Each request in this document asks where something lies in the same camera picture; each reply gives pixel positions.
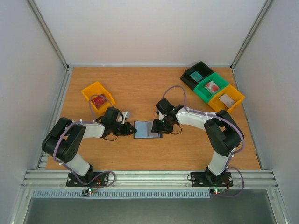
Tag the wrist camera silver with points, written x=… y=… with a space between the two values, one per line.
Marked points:
x=160 y=115
x=124 y=116

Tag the slotted cable duct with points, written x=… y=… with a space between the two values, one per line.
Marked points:
x=124 y=194

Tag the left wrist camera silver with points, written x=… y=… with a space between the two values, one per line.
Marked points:
x=124 y=116

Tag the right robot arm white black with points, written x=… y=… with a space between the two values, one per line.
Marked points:
x=223 y=133

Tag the yellow bin on right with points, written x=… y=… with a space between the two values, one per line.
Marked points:
x=230 y=90

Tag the aluminium rail front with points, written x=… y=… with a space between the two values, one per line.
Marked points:
x=56 y=179

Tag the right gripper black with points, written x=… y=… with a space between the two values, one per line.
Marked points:
x=159 y=126

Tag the aluminium frame post left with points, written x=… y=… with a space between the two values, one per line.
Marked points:
x=34 y=7

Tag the blue leather card holder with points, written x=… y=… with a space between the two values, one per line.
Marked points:
x=144 y=130

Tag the white red card stack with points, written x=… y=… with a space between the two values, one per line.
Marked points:
x=212 y=87

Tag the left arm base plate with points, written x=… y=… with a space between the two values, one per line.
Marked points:
x=91 y=179

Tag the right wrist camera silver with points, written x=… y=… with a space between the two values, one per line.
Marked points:
x=160 y=115

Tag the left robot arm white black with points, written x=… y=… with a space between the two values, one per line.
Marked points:
x=64 y=139

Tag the teal card stack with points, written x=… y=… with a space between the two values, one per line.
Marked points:
x=196 y=77

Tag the green bin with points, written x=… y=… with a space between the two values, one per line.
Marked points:
x=203 y=93

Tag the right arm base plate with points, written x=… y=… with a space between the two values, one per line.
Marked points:
x=198 y=179

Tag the aluminium frame post right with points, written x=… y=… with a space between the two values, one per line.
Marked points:
x=256 y=24

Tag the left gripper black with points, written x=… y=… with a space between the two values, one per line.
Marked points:
x=127 y=130

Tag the left controller board green LED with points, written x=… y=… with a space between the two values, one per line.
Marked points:
x=88 y=192

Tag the aluminium frame post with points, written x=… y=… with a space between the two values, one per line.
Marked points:
x=256 y=24
x=34 y=7

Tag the right controller board green LED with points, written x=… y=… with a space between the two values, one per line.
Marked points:
x=217 y=191

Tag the yellow bin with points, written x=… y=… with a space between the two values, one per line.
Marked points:
x=230 y=90
x=96 y=89

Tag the black bin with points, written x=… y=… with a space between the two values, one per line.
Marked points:
x=201 y=68

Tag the yellow bin on left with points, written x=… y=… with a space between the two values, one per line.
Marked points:
x=96 y=89

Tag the controller board green led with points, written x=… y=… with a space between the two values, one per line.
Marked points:
x=217 y=191
x=88 y=192

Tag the white grey card stack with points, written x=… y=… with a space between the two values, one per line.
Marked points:
x=227 y=100

